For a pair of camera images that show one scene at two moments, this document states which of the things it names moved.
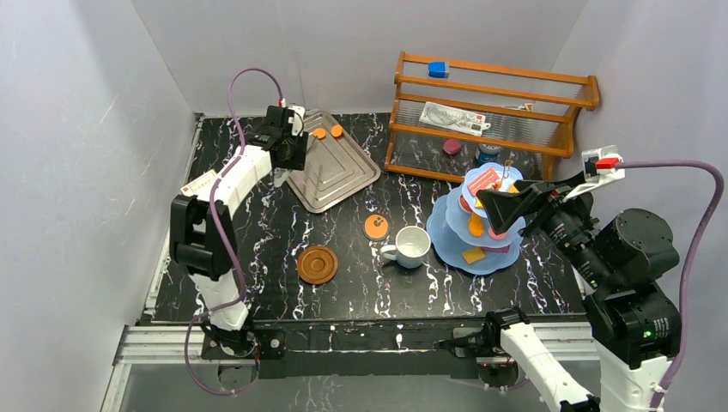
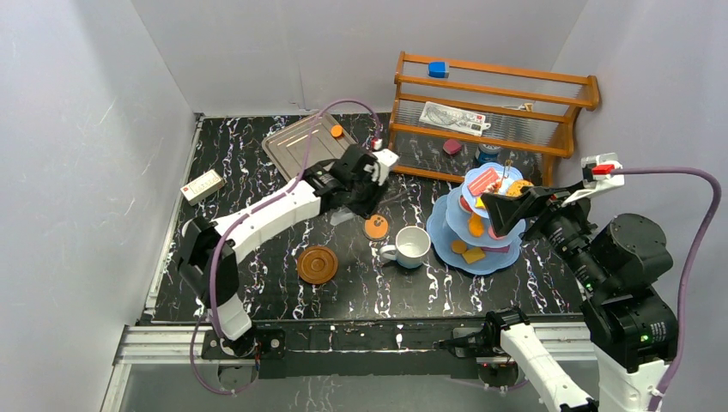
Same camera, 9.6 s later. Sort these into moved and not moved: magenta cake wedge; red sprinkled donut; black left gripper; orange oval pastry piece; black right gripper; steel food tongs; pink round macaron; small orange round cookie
Moved: black left gripper; steel food tongs
Not moved: orange oval pastry piece; red sprinkled donut; black right gripper; magenta cake wedge; pink round macaron; small orange round cookie
